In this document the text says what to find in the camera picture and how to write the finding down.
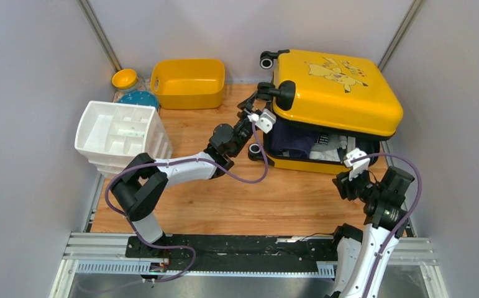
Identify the navy blue garment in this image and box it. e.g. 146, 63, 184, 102
266, 120, 320, 159

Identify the yellow plastic basket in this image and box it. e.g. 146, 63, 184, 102
150, 58, 226, 110

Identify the yellow Pikachu suitcase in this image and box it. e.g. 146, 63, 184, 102
248, 49, 403, 174

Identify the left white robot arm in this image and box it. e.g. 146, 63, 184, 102
105, 109, 276, 258

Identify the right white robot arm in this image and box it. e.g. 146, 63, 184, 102
328, 166, 415, 297

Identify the white folded garment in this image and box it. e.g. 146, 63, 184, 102
309, 134, 356, 163

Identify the teal dotted plate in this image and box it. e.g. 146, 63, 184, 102
117, 91, 160, 109

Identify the patterned cloth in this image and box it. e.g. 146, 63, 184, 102
113, 77, 151, 102

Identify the yellow bowl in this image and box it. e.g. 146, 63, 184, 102
111, 68, 139, 90

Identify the white plastic drawer organizer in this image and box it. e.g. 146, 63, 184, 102
74, 101, 173, 179

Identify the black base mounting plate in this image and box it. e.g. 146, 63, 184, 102
124, 234, 337, 278

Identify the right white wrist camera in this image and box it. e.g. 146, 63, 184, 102
343, 148, 370, 181

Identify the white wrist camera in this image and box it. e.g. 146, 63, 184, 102
343, 148, 370, 181
247, 109, 276, 134

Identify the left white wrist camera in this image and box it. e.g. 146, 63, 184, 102
247, 109, 276, 134

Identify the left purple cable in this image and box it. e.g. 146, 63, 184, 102
104, 119, 270, 283

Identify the purple cable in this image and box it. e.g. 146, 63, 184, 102
104, 119, 270, 283
346, 153, 422, 298

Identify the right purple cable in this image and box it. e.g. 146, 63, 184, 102
346, 153, 422, 298

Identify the aluminium frame rail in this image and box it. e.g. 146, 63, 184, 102
48, 173, 450, 298

